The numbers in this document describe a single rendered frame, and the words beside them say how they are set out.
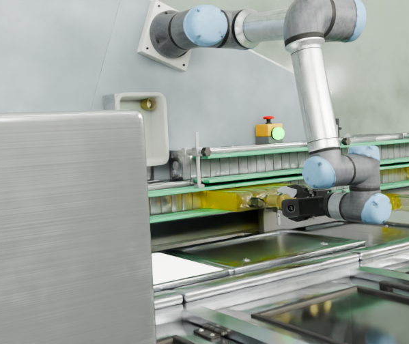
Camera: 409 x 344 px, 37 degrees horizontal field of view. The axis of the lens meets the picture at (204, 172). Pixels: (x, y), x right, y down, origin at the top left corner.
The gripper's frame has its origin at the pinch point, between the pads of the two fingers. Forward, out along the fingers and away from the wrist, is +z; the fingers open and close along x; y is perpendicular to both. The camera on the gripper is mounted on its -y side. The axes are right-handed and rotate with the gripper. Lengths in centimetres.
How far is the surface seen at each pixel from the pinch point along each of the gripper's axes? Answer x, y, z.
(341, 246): -12.1, 7.1, -16.8
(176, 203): -1.0, -17.5, 27.3
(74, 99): 32, -43, 40
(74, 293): 11, -104, -98
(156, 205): -0.9, -24.8, 27.3
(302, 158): 9.8, 36.2, 27.3
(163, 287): -13, -50, -17
